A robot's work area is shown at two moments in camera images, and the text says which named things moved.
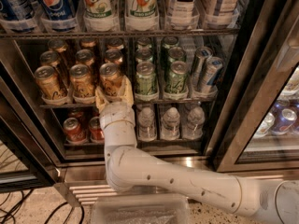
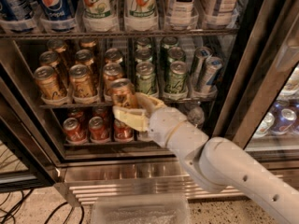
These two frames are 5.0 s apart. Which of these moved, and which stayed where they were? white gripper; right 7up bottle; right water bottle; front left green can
Moved: white gripper
Stayed: right water bottle; front left green can; right 7up bottle
